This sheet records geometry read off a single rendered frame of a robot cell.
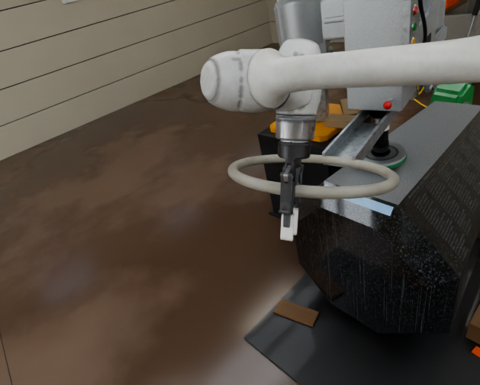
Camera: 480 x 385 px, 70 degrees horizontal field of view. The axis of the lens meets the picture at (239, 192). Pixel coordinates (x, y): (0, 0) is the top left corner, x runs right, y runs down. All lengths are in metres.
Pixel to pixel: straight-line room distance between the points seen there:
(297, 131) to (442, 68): 0.30
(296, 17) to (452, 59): 1.66
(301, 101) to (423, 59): 0.26
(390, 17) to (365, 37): 0.10
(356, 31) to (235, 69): 0.89
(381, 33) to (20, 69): 6.02
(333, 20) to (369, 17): 0.77
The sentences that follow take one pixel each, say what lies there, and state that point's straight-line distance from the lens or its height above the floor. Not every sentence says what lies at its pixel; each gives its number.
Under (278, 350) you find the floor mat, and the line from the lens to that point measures 2.06.
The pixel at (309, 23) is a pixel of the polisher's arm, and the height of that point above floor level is 1.41.
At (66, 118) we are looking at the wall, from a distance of 6.98.
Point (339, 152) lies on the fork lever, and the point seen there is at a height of 1.12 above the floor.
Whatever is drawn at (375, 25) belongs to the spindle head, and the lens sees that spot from 1.42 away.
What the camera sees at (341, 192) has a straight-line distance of 0.82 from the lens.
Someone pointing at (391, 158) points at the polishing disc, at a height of 0.92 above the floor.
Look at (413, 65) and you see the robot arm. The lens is 0.58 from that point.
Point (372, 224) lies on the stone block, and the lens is 1.50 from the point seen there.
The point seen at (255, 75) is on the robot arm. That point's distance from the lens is 0.61.
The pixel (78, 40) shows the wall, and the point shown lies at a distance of 6.99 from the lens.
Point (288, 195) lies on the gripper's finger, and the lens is 0.77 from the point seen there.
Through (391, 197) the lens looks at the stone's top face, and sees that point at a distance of 1.52.
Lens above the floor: 1.76
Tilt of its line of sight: 33 degrees down
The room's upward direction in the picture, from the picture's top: 15 degrees counter-clockwise
